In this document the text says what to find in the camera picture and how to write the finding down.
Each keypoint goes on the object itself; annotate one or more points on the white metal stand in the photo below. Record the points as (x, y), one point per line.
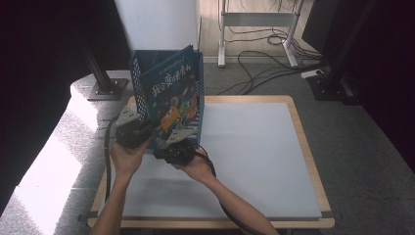
(257, 19)

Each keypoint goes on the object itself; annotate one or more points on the dark curtain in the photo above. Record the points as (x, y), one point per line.
(388, 65)
(39, 58)

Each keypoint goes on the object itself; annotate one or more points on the black metal stand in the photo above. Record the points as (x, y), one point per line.
(329, 84)
(105, 83)

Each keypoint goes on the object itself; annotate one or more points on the person's right hand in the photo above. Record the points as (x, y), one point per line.
(195, 166)

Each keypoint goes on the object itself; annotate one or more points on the white panel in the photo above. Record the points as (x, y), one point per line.
(158, 23)

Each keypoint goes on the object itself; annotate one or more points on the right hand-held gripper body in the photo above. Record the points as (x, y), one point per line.
(177, 150)

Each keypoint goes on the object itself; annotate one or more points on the white power strip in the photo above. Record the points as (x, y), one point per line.
(311, 73)

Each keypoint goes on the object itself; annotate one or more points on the person's left hand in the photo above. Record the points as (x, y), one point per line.
(127, 160)

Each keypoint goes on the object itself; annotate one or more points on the wooden table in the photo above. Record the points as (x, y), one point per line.
(208, 223)

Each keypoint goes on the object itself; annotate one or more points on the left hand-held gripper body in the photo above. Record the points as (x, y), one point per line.
(132, 132)

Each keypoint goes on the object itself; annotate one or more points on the blue plastic file rack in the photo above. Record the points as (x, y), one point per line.
(200, 98)

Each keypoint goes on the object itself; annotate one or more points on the grey table mat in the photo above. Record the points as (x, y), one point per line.
(261, 156)

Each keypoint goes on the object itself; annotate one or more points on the blue cartoon picture book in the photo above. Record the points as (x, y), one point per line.
(169, 98)

